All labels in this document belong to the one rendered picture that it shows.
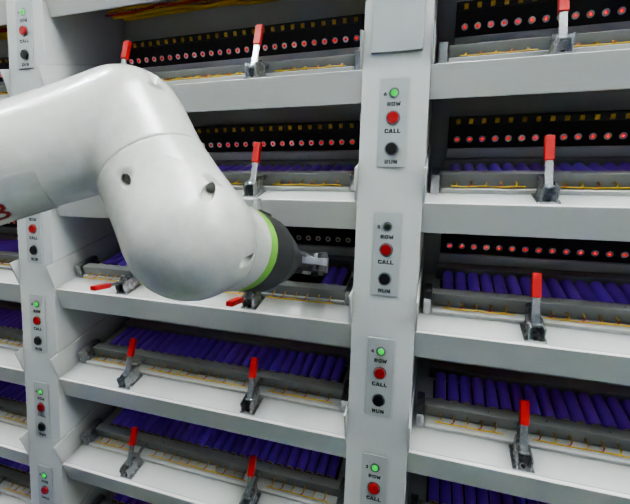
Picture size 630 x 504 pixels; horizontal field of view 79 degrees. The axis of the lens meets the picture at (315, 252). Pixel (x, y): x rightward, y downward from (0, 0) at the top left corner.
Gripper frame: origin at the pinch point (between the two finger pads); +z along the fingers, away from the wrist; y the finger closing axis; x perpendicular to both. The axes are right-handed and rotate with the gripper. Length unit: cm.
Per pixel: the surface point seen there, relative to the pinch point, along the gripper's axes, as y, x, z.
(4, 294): 67, 11, -3
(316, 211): -2.4, -8.1, -6.9
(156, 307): 27.7, 10.0, -3.4
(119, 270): 39.9, 3.9, -0.4
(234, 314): 11.5, 9.4, -3.7
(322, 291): -2.6, 4.2, -0.3
